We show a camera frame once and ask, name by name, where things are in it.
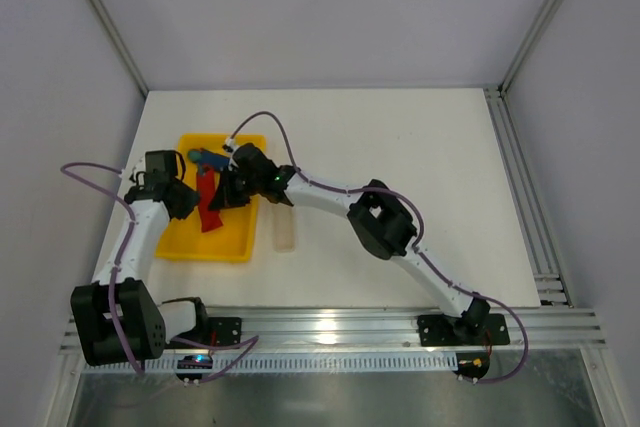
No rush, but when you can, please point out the right controller board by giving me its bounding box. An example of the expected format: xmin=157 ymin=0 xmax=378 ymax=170
xmin=454 ymin=352 xmax=490 ymax=380

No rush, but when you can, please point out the aluminium front rail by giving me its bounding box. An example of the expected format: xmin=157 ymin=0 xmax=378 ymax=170
xmin=59 ymin=307 xmax=606 ymax=356

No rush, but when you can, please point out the slotted cable duct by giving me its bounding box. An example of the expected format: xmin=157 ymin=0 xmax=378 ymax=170
xmin=79 ymin=351 xmax=459 ymax=376

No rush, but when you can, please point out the right aluminium frame post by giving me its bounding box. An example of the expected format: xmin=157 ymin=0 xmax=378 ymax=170
xmin=498 ymin=0 xmax=564 ymax=96

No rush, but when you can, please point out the controller board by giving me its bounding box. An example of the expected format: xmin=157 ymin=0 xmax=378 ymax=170
xmin=454 ymin=352 xmax=490 ymax=380
xmin=176 ymin=354 xmax=213 ymax=382

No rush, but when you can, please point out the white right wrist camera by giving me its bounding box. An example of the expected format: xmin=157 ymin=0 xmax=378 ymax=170
xmin=222 ymin=137 xmax=239 ymax=155

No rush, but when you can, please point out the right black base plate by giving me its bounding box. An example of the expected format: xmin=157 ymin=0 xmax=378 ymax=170
xmin=416 ymin=314 xmax=510 ymax=347

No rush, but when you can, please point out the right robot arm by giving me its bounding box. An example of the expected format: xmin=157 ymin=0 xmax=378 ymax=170
xmin=209 ymin=138 xmax=490 ymax=344

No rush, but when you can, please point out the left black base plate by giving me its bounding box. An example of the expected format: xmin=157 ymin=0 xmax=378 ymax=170
xmin=166 ymin=316 xmax=243 ymax=349

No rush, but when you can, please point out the left controller board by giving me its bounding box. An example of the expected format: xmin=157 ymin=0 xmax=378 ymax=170
xmin=176 ymin=354 xmax=213 ymax=382

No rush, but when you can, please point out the blue pouch in tray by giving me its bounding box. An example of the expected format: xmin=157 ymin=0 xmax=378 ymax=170
xmin=198 ymin=149 xmax=230 ymax=172

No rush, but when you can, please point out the right aluminium side rail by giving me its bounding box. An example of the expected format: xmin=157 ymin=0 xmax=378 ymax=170
xmin=484 ymin=87 xmax=572 ymax=308

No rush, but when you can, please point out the left aluminium frame post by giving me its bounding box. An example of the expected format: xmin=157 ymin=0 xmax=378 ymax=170
xmin=86 ymin=0 xmax=149 ymax=98

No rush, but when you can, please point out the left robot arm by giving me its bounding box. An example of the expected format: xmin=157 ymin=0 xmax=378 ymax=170
xmin=70 ymin=150 xmax=207 ymax=373

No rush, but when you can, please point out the yellow plastic tray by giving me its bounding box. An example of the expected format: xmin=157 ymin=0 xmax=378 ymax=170
xmin=155 ymin=160 xmax=259 ymax=262

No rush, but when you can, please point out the aluminium frame post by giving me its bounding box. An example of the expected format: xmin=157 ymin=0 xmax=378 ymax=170
xmin=86 ymin=0 xmax=149 ymax=98
xmin=498 ymin=0 xmax=564 ymax=96

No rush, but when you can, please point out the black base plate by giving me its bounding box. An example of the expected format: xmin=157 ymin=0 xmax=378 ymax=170
xmin=416 ymin=314 xmax=510 ymax=347
xmin=166 ymin=316 xmax=243 ymax=349

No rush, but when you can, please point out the red paper napkin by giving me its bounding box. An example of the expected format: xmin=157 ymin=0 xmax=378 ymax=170
xmin=196 ymin=170 xmax=223 ymax=233

